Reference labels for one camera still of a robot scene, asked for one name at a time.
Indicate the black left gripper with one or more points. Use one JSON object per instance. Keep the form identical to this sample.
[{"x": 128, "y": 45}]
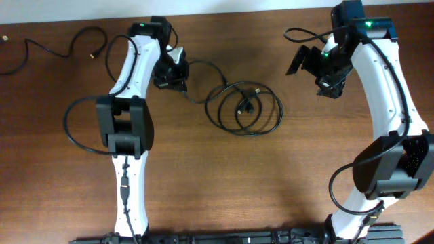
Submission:
[{"x": 175, "y": 84}]

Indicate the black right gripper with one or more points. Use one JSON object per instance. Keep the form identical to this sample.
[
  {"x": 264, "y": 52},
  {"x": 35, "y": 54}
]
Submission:
[{"x": 329, "y": 86}]

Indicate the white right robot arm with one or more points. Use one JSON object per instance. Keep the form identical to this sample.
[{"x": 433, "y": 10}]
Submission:
[{"x": 400, "y": 158}]

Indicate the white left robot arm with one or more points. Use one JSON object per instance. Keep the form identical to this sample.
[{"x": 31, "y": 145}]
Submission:
[{"x": 125, "y": 123}]

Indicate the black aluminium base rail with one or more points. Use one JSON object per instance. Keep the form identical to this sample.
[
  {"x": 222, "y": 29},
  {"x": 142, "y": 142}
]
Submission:
[{"x": 237, "y": 236}]

